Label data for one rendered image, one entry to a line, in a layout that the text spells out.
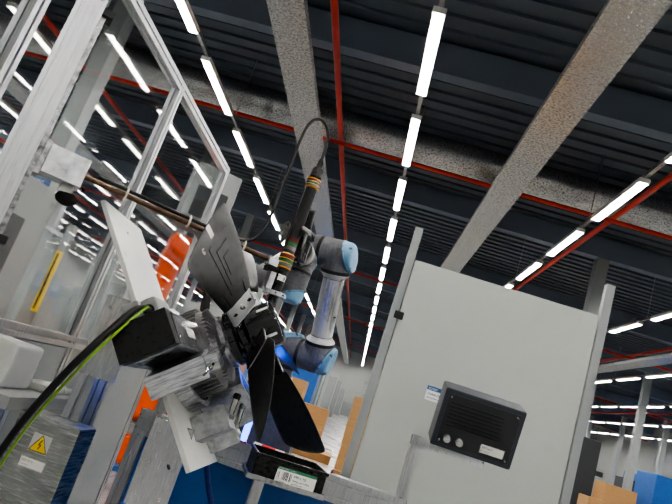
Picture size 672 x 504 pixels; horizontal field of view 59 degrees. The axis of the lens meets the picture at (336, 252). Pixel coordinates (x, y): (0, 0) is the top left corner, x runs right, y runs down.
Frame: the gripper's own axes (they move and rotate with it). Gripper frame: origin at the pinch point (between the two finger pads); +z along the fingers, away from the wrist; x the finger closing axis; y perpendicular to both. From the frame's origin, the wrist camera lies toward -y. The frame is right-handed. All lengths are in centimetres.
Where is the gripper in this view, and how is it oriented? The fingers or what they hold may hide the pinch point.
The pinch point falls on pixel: (295, 224)
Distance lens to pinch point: 168.8
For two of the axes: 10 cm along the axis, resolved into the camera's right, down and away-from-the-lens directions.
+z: -0.6, -2.7, -9.6
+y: -3.1, 9.2, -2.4
